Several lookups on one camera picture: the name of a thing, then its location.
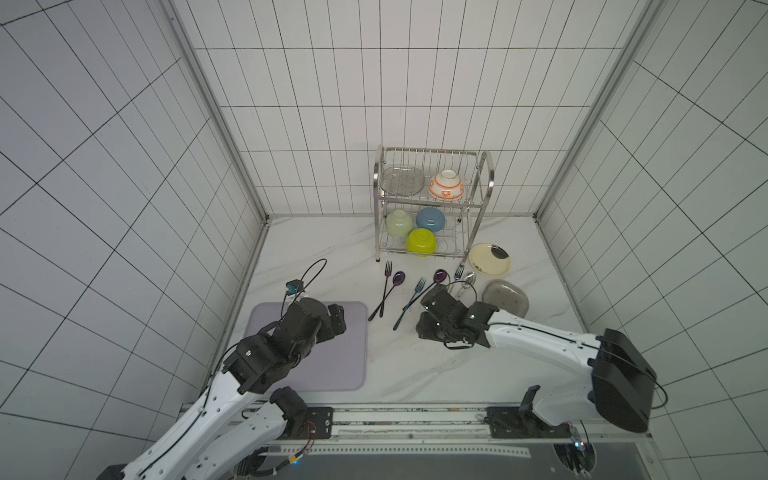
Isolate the pink handled silver spoon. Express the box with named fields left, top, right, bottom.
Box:
left=461, top=272, right=475, bottom=293

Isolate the blue fork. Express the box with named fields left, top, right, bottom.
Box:
left=392, top=277, right=426, bottom=331

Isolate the dark purple long spoon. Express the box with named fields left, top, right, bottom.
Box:
left=410, top=269, right=449, bottom=307

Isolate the green handled rainbow fork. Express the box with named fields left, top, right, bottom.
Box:
left=453, top=263, right=465, bottom=282

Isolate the lavender rectangular placemat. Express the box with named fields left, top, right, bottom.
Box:
left=267, top=301, right=368, bottom=393

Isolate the purple fork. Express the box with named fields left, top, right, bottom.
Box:
left=378, top=260, right=393, bottom=317

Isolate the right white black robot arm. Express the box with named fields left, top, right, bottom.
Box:
left=416, top=285, right=657, bottom=437

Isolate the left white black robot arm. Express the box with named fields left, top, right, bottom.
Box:
left=99, top=298, right=346, bottom=479

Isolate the grey glass plate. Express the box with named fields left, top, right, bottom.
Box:
left=482, top=279, right=530, bottom=318

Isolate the cream plate with black spot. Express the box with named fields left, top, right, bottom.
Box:
left=468, top=243, right=511, bottom=278

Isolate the lime green bowl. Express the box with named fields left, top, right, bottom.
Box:
left=406, top=228, right=438, bottom=255

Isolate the blue bowl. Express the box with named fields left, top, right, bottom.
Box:
left=415, top=207, right=446, bottom=233

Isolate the pale green bowl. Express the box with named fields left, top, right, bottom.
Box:
left=385, top=209, right=414, bottom=238

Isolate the white orange patterned bowl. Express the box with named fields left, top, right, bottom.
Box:
left=428, top=169, right=464, bottom=201

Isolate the grey plate on rack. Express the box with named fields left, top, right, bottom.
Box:
left=380, top=166, right=425, bottom=197

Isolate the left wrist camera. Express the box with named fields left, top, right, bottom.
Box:
left=286, top=279, right=304, bottom=297

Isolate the aluminium mounting rail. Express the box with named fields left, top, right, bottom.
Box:
left=170, top=400, right=661, bottom=463

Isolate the steel wire dish rack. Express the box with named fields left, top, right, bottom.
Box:
left=372, top=145, right=495, bottom=262

